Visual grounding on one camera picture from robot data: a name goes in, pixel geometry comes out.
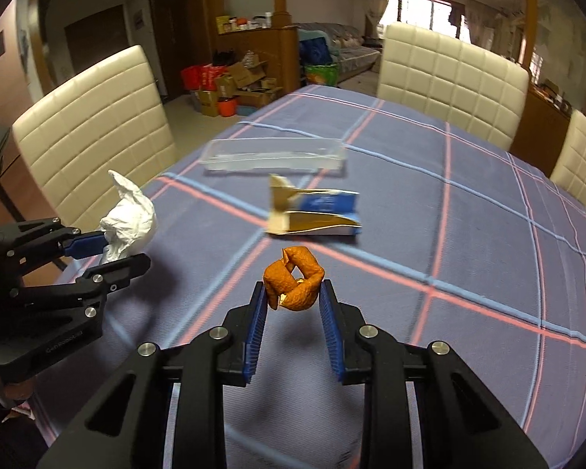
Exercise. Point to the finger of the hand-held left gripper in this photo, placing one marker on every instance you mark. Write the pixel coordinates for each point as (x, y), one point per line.
(122, 268)
(85, 245)

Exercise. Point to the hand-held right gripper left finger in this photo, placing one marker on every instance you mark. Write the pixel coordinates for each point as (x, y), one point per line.
(254, 337)

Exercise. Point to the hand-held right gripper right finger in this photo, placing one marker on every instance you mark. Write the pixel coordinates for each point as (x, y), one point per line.
(332, 337)

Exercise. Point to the white tissue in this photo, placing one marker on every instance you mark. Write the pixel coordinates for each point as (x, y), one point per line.
(127, 220)

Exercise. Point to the orange peel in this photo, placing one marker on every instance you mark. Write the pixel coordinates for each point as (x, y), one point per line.
(298, 283)

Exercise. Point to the cream padded dining chair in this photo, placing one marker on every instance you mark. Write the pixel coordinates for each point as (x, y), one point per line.
(583, 161)
(449, 83)
(93, 132)

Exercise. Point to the flattened blue and brown carton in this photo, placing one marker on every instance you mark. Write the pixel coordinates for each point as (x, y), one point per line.
(322, 205)

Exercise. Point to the blue plaid tablecloth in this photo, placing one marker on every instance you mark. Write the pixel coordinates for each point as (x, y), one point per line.
(469, 254)

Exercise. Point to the clear plastic tray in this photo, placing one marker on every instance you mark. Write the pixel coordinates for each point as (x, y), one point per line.
(273, 156)

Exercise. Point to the red bucket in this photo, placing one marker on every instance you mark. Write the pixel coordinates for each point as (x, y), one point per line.
(228, 107)

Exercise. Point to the red plastic bag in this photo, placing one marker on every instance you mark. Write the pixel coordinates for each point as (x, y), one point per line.
(195, 77)

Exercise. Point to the dark wooden door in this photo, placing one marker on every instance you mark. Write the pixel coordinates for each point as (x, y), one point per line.
(95, 34)

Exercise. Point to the pile of cardboard boxes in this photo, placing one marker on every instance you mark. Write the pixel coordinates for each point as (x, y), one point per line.
(244, 78)

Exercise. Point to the colourful printed bag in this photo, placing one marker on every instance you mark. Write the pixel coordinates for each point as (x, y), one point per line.
(321, 75)

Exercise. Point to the wooden partition cabinet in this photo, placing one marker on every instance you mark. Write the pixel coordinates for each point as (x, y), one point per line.
(283, 58)

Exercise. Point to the row of bottles and boxes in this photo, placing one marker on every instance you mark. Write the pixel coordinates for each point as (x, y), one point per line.
(244, 23)

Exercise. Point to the grey sofa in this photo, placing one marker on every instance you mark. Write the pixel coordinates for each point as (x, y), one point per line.
(356, 51)

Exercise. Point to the blue bag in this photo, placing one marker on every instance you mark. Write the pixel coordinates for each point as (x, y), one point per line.
(315, 49)

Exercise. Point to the wooden sideboard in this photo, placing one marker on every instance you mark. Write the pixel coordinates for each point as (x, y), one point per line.
(537, 127)

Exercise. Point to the bright window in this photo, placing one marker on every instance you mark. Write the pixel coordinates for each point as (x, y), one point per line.
(429, 10)

